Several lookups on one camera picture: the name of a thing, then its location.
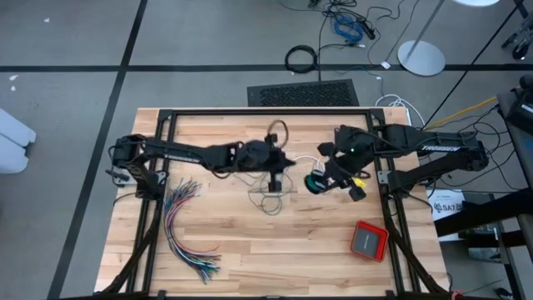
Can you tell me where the blue coiled cable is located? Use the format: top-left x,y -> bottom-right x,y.
331,13 -> 366,44

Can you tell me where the thick white cord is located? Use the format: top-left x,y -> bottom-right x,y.
291,155 -> 332,178

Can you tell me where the thin black pole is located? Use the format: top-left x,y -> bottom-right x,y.
422,0 -> 524,126

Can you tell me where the black coiled cable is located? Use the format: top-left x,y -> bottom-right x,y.
284,44 -> 320,75

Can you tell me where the white paper sign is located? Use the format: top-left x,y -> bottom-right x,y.
426,187 -> 466,243

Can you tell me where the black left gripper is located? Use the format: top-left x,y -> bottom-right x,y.
237,132 -> 297,193

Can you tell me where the black metal stand beam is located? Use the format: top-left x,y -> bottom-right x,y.
432,189 -> 533,238

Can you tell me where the black plastic wire spool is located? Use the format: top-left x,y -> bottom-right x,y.
304,168 -> 331,196

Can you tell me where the white floor cable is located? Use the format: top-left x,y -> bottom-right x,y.
374,93 -> 426,126

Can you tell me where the left wrist cable loop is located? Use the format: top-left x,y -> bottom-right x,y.
267,119 -> 291,150

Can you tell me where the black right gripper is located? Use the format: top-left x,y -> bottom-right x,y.
316,142 -> 367,202

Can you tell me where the black power strip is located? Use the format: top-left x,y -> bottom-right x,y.
358,19 -> 378,42

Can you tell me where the red tray with grey inside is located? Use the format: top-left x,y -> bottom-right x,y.
349,219 -> 391,263

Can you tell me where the white plastic furniture piece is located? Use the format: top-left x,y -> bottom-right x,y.
0,107 -> 37,175

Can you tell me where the yellow floor cable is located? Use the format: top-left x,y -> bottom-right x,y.
423,96 -> 500,131

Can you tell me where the black equipment cart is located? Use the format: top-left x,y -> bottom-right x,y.
497,72 -> 533,193

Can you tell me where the bundle of coloured wires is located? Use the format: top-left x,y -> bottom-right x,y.
162,177 -> 222,285

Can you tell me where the white lamp base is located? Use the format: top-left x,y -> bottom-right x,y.
396,0 -> 501,78

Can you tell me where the thin green wire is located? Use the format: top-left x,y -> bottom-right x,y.
235,168 -> 328,217

